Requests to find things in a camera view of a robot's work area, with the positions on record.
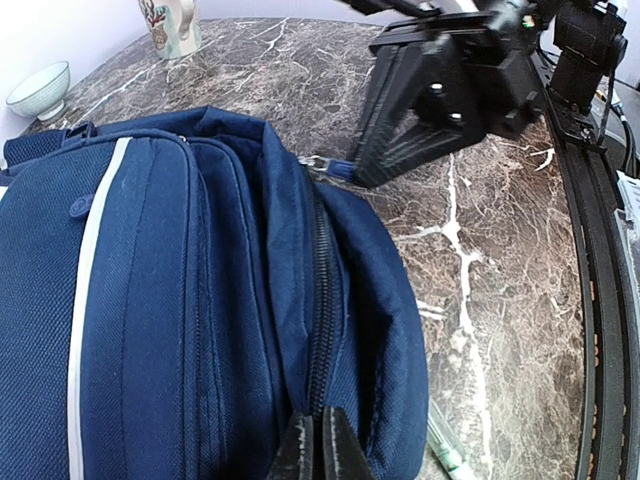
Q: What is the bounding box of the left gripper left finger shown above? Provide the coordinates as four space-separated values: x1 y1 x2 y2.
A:
267 412 315 480

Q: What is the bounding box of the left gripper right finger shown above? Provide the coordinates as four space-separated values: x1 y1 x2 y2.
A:
322 407 374 480

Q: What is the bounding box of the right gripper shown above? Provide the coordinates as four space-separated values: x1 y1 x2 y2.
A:
352 9 544 189

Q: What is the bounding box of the navy blue student backpack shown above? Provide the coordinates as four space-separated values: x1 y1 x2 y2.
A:
1 107 428 479

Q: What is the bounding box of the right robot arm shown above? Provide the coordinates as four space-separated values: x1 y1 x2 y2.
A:
347 1 627 188

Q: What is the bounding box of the white green pen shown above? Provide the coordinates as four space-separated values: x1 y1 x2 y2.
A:
427 398 477 480

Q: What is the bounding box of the cream ceramic mug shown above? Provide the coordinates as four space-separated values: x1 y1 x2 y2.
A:
138 0 202 60

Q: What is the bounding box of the small green bowl at back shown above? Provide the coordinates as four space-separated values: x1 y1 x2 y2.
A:
6 61 71 122

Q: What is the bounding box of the white slotted cable duct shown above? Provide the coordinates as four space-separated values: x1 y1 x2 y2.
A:
617 171 640 235

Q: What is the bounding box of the black front rail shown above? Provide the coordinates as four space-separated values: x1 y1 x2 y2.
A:
529 49 640 480

